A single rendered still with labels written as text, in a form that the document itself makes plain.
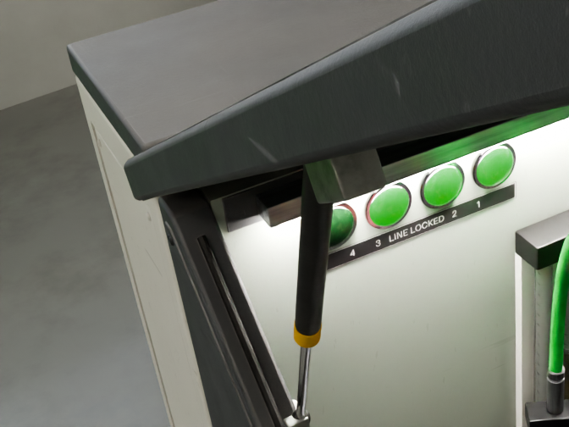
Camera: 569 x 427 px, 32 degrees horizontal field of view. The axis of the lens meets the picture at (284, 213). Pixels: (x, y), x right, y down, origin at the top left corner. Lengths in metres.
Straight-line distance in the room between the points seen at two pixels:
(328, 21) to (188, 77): 0.17
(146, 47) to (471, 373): 0.51
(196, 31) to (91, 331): 2.16
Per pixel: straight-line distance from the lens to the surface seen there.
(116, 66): 1.03
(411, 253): 1.00
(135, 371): 2.96
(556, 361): 1.08
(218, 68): 0.98
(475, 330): 1.11
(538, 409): 1.14
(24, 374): 3.09
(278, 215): 0.86
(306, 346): 0.69
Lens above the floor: 1.90
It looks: 33 degrees down
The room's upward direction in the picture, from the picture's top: 9 degrees counter-clockwise
